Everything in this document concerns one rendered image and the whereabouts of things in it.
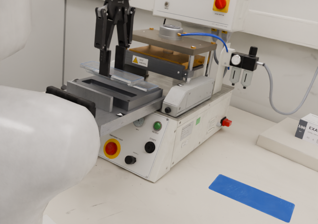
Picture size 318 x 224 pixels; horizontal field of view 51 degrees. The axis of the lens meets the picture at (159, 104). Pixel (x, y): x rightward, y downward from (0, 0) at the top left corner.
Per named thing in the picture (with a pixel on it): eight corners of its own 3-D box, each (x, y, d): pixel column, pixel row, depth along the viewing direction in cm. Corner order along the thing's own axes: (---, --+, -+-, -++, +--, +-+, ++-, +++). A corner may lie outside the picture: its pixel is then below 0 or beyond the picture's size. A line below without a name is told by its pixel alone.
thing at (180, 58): (154, 54, 126) (158, 29, 123) (207, 68, 116) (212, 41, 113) (127, 60, 112) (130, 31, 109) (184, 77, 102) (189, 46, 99)
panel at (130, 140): (72, 143, 109) (92, 89, 109) (148, 180, 95) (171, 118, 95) (68, 142, 107) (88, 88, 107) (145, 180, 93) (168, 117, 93)
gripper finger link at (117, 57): (115, 45, 91) (117, 44, 91) (113, 69, 93) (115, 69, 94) (124, 47, 89) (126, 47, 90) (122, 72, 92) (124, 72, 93)
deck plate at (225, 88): (160, 67, 148) (160, 65, 147) (234, 88, 132) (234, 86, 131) (87, 87, 110) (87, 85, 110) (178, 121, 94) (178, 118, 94)
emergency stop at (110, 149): (105, 152, 103) (110, 140, 103) (116, 157, 101) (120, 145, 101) (102, 152, 102) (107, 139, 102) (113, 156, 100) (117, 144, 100)
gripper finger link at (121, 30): (111, 5, 85) (114, 4, 86) (116, 45, 92) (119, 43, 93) (123, 8, 83) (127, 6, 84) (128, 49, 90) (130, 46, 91)
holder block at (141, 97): (109, 78, 107) (110, 71, 106) (162, 96, 98) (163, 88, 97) (71, 89, 93) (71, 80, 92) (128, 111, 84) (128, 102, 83)
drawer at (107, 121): (110, 88, 110) (111, 65, 107) (166, 108, 100) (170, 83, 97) (35, 111, 86) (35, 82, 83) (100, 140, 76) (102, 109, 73)
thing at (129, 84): (78, 71, 93) (78, 63, 92) (92, 67, 97) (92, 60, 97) (131, 90, 85) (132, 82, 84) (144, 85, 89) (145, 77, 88)
